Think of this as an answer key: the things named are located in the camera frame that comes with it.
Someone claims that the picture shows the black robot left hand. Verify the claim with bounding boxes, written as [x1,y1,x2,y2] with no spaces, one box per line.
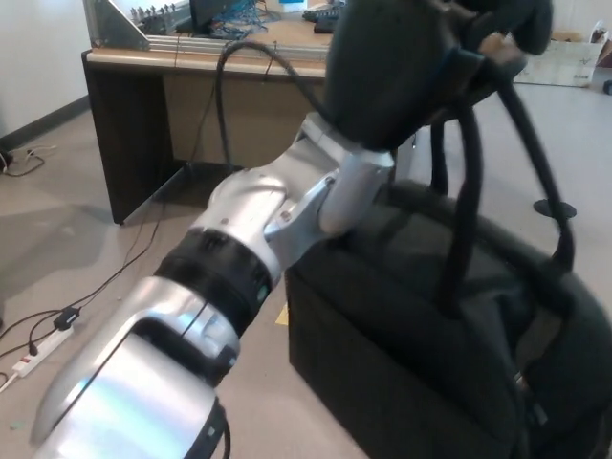
[326,0,556,154]

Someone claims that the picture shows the black monitor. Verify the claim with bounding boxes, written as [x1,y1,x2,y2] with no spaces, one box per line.
[176,0,240,35]

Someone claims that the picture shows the black terminal strip silver posts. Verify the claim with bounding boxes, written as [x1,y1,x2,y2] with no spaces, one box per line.
[131,3,179,31]

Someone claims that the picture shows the white power strip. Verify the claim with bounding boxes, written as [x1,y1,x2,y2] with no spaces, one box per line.
[11,327,73,380]

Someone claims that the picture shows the black keyboard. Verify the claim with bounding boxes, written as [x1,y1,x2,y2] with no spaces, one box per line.
[303,6,343,23]

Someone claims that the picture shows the blue cable tangle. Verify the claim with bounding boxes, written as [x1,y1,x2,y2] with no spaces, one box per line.
[209,0,270,40]

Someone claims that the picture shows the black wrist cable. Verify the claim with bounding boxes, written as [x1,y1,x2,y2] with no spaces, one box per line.
[214,40,337,169]

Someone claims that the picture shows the black plug cord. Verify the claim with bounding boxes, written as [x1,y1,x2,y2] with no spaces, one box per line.
[0,310,61,361]

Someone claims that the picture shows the dark brown desk beige top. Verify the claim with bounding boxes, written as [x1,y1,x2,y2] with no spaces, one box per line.
[80,28,418,226]

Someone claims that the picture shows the black power adapter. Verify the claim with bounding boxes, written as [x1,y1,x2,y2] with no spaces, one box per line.
[53,308,82,332]

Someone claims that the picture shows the aluminium profile frame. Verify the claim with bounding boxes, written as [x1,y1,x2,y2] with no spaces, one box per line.
[81,0,337,61]

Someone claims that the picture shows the long black hanging cable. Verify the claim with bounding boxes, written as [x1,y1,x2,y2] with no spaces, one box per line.
[74,51,231,313]

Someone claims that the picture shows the white cardboard box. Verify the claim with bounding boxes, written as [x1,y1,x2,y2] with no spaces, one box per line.
[518,28,606,90]

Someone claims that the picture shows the beige floor cable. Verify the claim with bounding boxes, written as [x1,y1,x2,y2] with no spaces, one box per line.
[4,144,59,179]

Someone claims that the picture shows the black lunchbag with straps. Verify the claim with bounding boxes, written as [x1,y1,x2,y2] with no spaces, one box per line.
[285,52,612,459]

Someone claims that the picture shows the black round floor cover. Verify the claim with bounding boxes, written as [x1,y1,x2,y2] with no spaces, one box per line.
[533,197,578,222]

